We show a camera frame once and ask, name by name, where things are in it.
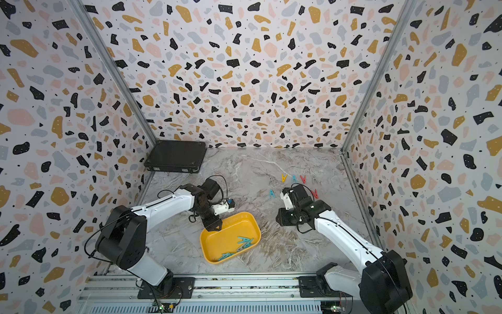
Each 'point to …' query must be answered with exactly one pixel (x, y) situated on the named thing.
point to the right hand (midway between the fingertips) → (278, 218)
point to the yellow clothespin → (283, 178)
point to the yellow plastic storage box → (238, 233)
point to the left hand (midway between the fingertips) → (219, 222)
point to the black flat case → (176, 156)
